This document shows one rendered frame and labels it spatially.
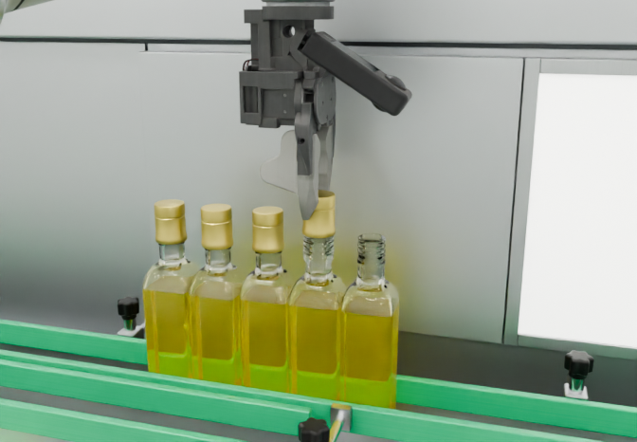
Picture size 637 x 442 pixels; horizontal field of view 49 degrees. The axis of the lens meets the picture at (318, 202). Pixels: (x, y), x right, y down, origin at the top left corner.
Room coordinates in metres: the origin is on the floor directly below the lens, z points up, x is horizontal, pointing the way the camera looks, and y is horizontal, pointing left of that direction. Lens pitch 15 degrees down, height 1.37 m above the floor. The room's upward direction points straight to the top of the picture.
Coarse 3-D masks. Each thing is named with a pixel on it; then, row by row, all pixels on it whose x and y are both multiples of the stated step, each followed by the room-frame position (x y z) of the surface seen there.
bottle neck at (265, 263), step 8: (256, 256) 0.72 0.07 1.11; (264, 256) 0.71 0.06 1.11; (272, 256) 0.71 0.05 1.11; (280, 256) 0.72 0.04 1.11; (256, 264) 0.72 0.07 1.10; (264, 264) 0.71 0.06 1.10; (272, 264) 0.71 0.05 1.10; (280, 264) 0.72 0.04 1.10; (264, 272) 0.71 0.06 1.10; (272, 272) 0.71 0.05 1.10
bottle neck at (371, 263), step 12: (360, 240) 0.69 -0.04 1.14; (372, 240) 0.68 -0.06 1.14; (384, 240) 0.69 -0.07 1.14; (360, 252) 0.68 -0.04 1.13; (372, 252) 0.68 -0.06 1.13; (384, 252) 0.69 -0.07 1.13; (360, 264) 0.68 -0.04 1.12; (372, 264) 0.68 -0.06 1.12; (384, 264) 0.69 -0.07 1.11; (360, 276) 0.69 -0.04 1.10; (372, 276) 0.68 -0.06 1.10
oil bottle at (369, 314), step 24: (360, 288) 0.68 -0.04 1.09; (384, 288) 0.68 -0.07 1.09; (360, 312) 0.67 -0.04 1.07; (384, 312) 0.66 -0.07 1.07; (360, 336) 0.67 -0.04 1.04; (384, 336) 0.66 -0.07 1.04; (360, 360) 0.67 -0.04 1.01; (384, 360) 0.66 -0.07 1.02; (360, 384) 0.67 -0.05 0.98; (384, 384) 0.66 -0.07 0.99
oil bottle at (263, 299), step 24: (264, 288) 0.70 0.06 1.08; (288, 288) 0.71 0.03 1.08; (240, 312) 0.71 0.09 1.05; (264, 312) 0.70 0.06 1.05; (240, 336) 0.71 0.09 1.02; (264, 336) 0.70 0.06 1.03; (264, 360) 0.70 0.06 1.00; (288, 360) 0.70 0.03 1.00; (264, 384) 0.70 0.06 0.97; (288, 384) 0.70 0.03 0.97
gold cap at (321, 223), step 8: (320, 192) 0.72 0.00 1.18; (328, 192) 0.72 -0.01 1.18; (320, 200) 0.69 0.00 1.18; (328, 200) 0.70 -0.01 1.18; (320, 208) 0.69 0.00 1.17; (328, 208) 0.70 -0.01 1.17; (312, 216) 0.69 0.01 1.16; (320, 216) 0.69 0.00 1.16; (328, 216) 0.70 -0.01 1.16; (304, 224) 0.70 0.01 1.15; (312, 224) 0.69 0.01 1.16; (320, 224) 0.69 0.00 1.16; (328, 224) 0.70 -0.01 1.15; (304, 232) 0.70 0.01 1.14; (312, 232) 0.69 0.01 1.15; (320, 232) 0.69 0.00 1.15; (328, 232) 0.70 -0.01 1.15
